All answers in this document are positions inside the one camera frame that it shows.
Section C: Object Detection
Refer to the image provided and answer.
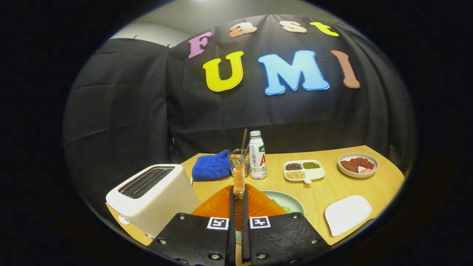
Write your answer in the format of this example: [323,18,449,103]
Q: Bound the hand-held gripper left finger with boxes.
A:
[148,185,237,266]

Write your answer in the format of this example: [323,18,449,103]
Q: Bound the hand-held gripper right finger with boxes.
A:
[242,184,331,266]

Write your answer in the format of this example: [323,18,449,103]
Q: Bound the green lettuce leaf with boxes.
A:
[272,199,295,214]

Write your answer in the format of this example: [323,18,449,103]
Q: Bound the toasted bread slice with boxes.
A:
[233,164,246,231]

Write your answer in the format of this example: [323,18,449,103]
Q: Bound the pale green round plate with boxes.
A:
[259,190,306,216]

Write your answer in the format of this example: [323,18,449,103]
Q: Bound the white toaster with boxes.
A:
[106,164,202,239]

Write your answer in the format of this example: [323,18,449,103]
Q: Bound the blue cloth mitt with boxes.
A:
[191,150,232,182]

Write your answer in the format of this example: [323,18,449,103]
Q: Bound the white drink bottle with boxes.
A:
[249,130,268,180]

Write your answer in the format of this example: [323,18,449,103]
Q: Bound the clear utensil holder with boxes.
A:
[228,148,252,177]

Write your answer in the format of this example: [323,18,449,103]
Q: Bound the white divided dish with beans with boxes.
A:
[283,159,326,184]

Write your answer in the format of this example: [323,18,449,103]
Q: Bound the brown wooden chopsticks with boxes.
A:
[240,128,249,163]

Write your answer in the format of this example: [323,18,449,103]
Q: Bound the white square plate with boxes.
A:
[324,195,372,237]

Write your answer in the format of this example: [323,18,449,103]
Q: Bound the round beige plate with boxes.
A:
[338,153,379,179]

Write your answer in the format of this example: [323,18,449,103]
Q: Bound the black backdrop cloth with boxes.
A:
[62,14,416,207]

